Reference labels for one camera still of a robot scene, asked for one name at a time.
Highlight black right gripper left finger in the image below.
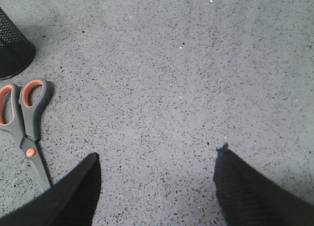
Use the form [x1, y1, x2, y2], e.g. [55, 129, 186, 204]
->
[0, 153, 101, 226]

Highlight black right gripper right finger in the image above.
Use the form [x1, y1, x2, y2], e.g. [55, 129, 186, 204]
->
[213, 143, 314, 226]

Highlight grey orange scissors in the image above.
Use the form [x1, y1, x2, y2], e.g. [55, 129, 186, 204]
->
[0, 78, 52, 191]

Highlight black mesh pen cup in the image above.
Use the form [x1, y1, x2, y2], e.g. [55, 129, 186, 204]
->
[0, 10, 36, 80]

